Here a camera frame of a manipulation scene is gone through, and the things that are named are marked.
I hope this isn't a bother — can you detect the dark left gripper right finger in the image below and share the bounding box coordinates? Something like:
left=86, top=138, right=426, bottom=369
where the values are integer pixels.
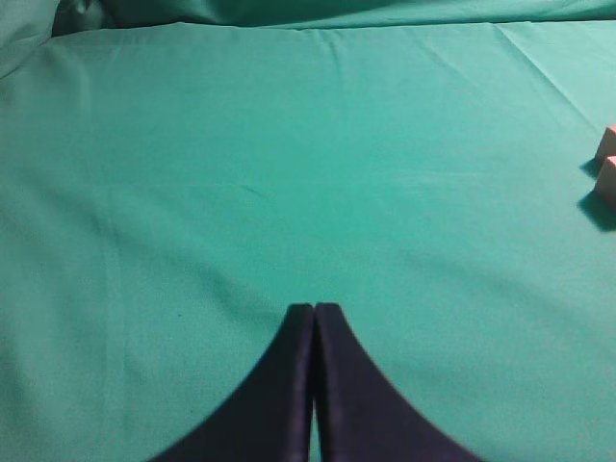
left=314, top=303, right=479, bottom=461

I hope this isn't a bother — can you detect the pink cube column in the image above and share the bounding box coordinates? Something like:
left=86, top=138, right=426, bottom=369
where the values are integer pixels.
left=594, top=124, right=616, bottom=163
left=593, top=156, right=616, bottom=209

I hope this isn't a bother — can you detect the green cloth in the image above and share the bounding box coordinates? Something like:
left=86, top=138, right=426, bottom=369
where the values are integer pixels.
left=1, top=1, right=615, bottom=461

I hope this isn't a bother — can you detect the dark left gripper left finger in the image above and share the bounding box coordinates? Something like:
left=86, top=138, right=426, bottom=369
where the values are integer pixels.
left=153, top=304, right=314, bottom=461

